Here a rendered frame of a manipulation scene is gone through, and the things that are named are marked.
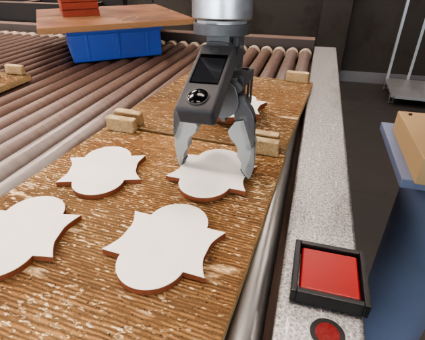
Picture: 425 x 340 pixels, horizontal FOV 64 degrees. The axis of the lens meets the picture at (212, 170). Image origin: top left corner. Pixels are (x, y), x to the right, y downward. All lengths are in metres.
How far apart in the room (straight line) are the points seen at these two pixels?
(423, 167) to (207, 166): 0.38
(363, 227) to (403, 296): 1.03
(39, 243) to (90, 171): 0.15
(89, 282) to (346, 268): 0.27
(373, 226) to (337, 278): 1.65
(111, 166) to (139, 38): 0.79
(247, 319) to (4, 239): 0.28
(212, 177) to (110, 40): 0.85
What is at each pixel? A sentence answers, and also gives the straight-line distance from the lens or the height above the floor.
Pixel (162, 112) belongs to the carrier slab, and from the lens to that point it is 0.74.
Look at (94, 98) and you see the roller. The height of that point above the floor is 0.91.
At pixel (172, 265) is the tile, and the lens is 0.37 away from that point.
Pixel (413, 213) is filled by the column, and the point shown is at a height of 0.74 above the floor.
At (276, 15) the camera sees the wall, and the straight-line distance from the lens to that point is 4.28.
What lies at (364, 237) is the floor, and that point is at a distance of 1.94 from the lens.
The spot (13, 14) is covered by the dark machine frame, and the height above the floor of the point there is 0.97.
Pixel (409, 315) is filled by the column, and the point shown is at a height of 0.45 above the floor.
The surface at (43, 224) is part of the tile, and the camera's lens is 0.46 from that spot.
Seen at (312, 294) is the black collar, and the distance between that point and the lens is 0.37.
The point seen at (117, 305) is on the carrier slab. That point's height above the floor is 0.94.
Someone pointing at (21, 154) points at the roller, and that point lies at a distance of 0.69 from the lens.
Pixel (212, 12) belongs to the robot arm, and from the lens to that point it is 0.43.
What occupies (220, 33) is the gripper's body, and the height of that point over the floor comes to 1.14.
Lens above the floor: 1.21
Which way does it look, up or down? 32 degrees down
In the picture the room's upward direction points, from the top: straight up
